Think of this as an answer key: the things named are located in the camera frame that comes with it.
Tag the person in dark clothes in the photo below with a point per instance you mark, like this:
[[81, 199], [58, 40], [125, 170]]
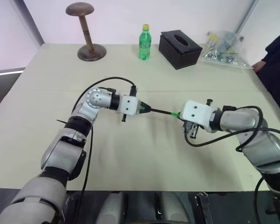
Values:
[[277, 70]]

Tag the green plastic bottle yellow cap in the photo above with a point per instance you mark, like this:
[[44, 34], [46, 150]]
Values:
[[144, 44]]

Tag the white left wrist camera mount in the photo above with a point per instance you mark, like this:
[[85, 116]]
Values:
[[128, 105]]

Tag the clear plastic bag of items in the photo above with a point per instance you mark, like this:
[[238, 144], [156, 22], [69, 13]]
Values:
[[224, 51]]

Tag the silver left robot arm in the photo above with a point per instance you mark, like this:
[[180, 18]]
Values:
[[56, 149]]

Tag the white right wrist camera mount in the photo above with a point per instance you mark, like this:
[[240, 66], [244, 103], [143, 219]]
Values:
[[196, 112]]

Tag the thin black marker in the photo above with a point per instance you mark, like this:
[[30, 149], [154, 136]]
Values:
[[161, 111]]

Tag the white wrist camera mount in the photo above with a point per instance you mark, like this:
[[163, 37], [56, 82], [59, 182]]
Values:
[[196, 112], [128, 105]]

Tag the dark grey window post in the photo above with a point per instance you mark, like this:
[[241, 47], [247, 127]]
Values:
[[30, 21]]

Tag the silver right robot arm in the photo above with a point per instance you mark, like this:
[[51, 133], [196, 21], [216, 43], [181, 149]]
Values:
[[242, 119]]

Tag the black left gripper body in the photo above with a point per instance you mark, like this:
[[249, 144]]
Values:
[[133, 90]]

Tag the black tissue box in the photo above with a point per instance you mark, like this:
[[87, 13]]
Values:
[[177, 56]]

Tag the grey metal pipe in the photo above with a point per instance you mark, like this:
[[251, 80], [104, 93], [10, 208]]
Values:
[[246, 15]]

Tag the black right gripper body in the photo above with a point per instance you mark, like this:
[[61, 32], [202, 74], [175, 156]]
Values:
[[191, 130]]

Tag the grey rounded robot body shape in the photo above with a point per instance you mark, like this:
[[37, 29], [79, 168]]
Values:
[[113, 207], [175, 207]]

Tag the brown wooden hat stand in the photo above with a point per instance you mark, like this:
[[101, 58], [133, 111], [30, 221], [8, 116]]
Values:
[[86, 28]]

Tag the bystander's bare hand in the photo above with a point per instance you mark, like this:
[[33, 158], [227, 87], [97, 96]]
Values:
[[259, 66]]

